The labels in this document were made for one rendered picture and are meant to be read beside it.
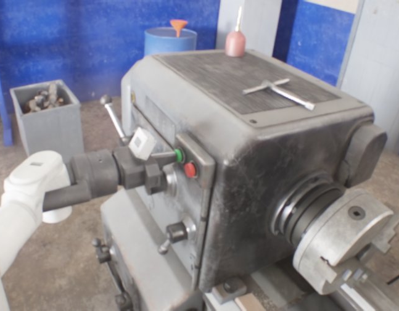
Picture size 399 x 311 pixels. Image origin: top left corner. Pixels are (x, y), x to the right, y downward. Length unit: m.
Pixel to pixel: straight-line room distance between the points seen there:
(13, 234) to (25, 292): 1.55
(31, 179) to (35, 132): 2.07
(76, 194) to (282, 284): 0.80
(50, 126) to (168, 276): 1.87
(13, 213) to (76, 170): 0.14
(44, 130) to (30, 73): 1.36
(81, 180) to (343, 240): 0.51
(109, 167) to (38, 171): 0.13
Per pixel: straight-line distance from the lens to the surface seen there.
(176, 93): 0.79
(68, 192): 0.56
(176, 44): 3.40
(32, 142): 2.63
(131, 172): 0.59
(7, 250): 0.48
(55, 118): 2.58
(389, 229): 0.78
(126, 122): 1.13
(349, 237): 0.67
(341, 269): 0.69
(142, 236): 1.06
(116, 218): 1.17
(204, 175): 0.61
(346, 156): 0.88
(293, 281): 1.17
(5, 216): 0.51
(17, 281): 2.10
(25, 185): 0.53
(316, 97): 0.83
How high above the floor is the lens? 1.61
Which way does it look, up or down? 33 degrees down
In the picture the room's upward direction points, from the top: 6 degrees clockwise
